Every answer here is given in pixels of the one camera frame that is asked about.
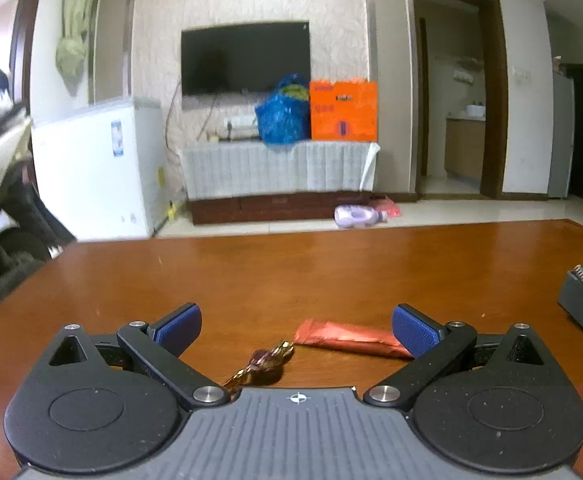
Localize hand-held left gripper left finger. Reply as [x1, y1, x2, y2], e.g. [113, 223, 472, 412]
[46, 302, 232, 411]

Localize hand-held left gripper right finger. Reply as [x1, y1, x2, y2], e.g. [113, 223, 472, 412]
[363, 304, 542, 411]

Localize red snack bar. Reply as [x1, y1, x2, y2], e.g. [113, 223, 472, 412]
[292, 318, 415, 359]

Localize brown candy with gold wrapper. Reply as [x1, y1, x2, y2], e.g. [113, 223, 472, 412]
[223, 340, 295, 388]

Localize red plastic bag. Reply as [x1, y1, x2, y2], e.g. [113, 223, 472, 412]
[371, 197, 402, 219]

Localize purple detergent bottle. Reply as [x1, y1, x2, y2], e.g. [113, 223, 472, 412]
[334, 205, 388, 228]

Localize brown television cabinet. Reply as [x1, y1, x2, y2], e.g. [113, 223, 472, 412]
[190, 191, 372, 226]

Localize white chest freezer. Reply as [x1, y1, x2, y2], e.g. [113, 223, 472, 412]
[32, 96, 170, 241]

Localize white cabinet cloth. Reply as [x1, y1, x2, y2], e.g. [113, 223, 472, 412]
[182, 140, 381, 198]

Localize dark chair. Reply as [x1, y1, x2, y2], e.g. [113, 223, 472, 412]
[0, 165, 77, 321]

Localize wooden kitchen cabinet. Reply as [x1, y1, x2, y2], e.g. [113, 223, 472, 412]
[445, 116, 485, 179]

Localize white power strip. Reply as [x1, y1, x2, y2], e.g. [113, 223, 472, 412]
[224, 116, 258, 140]

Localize orange cardboard box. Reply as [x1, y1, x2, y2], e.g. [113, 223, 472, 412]
[309, 79, 379, 143]

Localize blue plastic bag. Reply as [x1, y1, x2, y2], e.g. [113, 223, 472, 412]
[255, 73, 312, 147]

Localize grey refrigerator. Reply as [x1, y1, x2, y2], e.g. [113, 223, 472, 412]
[546, 74, 575, 198]

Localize black television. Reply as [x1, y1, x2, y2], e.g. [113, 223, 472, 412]
[180, 21, 311, 97]

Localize green tied curtain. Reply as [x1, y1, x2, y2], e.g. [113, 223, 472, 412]
[56, 0, 105, 97]

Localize television cable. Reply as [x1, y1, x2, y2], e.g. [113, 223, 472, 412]
[198, 93, 219, 142]

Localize brown door frame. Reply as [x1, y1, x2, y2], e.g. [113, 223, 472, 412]
[410, 0, 506, 200]

